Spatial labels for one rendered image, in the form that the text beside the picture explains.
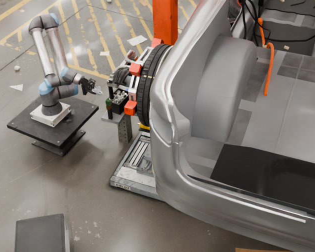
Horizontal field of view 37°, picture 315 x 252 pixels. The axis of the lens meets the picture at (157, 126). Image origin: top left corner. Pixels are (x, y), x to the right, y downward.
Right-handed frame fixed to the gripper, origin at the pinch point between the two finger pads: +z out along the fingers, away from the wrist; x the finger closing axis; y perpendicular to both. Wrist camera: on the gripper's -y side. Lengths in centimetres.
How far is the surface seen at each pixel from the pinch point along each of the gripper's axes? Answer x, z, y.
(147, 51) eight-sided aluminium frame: 11, 17, 54
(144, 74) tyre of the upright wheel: -18, 24, 57
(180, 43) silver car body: -62, 33, 128
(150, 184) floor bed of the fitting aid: -33, 73, -33
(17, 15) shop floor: 204, -165, -154
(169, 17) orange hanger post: 42, 20, 70
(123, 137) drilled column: 15, 34, -52
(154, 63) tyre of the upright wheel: -10, 26, 64
